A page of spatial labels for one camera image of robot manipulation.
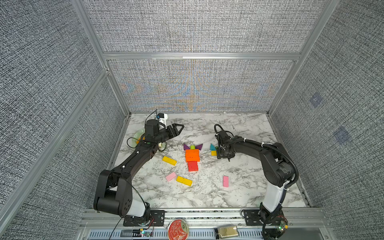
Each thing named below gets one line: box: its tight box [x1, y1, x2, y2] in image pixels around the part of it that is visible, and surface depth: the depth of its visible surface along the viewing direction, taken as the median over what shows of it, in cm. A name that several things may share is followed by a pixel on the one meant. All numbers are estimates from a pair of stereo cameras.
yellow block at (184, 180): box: [176, 175, 193, 187], surface depth 87 cm
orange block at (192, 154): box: [185, 151, 200, 158], surface depth 99 cm
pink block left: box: [165, 172, 177, 182], surface depth 88 cm
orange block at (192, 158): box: [185, 155, 201, 162], surface depth 97 cm
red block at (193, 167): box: [188, 164, 199, 172], surface depth 92 cm
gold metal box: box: [217, 225, 239, 238], surface depth 69 cm
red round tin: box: [167, 218, 189, 240], surface depth 69 cm
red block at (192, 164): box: [187, 161, 199, 169], surface depth 93 cm
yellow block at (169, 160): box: [162, 156, 178, 166], surface depth 95 cm
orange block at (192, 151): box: [185, 149, 200, 154], surface depth 99 cm
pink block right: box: [222, 176, 230, 188], surface depth 87 cm
